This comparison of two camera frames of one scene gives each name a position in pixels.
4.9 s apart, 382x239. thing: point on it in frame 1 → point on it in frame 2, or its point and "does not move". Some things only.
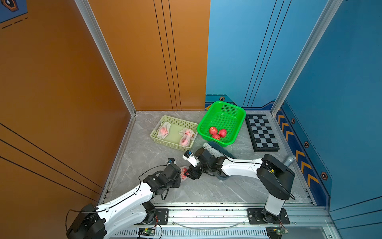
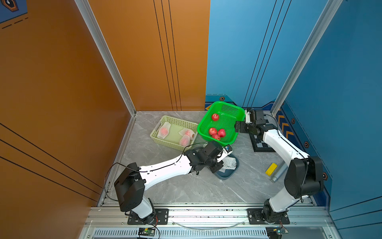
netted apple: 187,135 does not move
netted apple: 163,131 does not move
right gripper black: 192,172 → 242,125
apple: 222,133 does not move
